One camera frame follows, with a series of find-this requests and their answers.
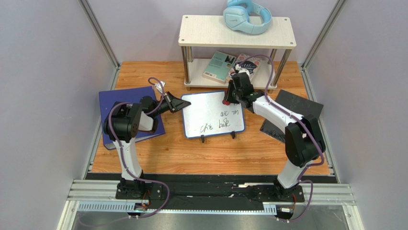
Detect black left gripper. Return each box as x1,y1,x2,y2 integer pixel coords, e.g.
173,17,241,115
152,92,191,117

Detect blue framed whiteboard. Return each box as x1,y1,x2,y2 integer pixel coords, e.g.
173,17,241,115
181,91,246,139

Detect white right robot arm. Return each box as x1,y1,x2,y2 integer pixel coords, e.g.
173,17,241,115
223,72,326,200

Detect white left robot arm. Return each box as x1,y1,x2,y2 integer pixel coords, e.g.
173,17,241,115
103,92,191,199

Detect teal paperback book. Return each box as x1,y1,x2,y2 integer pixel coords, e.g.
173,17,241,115
202,51,237,84

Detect Little Women book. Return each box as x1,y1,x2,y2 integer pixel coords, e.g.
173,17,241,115
226,53,262,82

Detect black notebook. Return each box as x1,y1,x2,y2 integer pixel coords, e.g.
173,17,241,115
260,90,324,143

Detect white two-tier shelf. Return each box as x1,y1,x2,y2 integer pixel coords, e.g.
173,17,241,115
178,15,296,93

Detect light blue headphones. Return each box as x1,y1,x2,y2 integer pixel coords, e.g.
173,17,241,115
223,0,272,35

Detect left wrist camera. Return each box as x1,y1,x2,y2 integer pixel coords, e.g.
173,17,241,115
154,81,166,93

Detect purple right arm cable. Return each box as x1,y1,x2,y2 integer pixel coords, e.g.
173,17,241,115
237,54,326,222

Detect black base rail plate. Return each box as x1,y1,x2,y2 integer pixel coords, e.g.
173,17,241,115
85,173,338,211

